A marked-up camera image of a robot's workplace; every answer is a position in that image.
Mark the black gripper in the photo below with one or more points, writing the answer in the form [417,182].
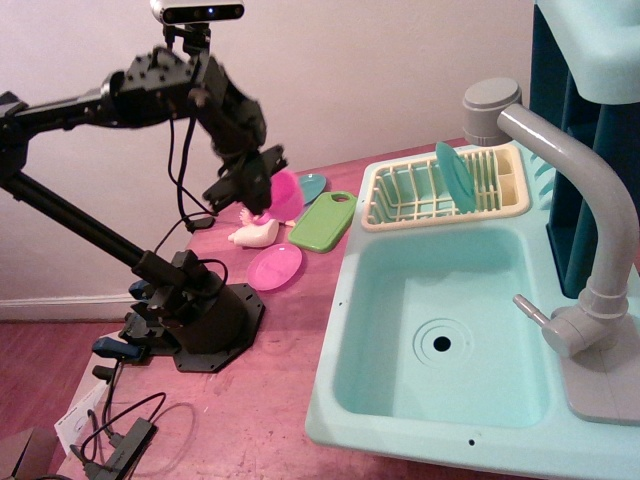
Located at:
[238,131]

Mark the pink plastic cup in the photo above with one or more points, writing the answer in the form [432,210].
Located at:
[287,199]

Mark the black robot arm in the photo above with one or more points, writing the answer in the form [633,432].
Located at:
[191,314]

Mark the teal toy sink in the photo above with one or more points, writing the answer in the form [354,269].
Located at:
[426,356]

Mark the white toy chicken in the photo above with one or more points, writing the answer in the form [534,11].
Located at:
[256,231]

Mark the teal plate on table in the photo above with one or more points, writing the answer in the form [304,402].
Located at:
[311,185]

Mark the green cutting board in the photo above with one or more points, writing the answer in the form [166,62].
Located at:
[324,223]

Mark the pink plastic plate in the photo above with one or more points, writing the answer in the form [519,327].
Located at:
[274,267]

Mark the cream dish rack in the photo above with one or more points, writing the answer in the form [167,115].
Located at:
[410,192]

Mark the teal plate in rack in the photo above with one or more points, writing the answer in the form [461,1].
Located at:
[457,178]

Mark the blue table clamp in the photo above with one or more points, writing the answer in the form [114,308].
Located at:
[107,347]

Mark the black usb hub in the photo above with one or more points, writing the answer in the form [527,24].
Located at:
[126,454]

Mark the white paper sheet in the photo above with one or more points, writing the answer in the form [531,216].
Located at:
[88,393]

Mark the cardboard box corner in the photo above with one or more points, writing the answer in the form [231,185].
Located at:
[27,454]

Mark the dark teal kitchen cabinet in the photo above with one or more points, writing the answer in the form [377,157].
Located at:
[593,225]

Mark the grey toy faucet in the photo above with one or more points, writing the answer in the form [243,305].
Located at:
[596,339]

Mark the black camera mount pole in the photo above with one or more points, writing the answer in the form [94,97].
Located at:
[196,39]

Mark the silver depth camera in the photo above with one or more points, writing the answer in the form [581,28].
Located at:
[175,12]

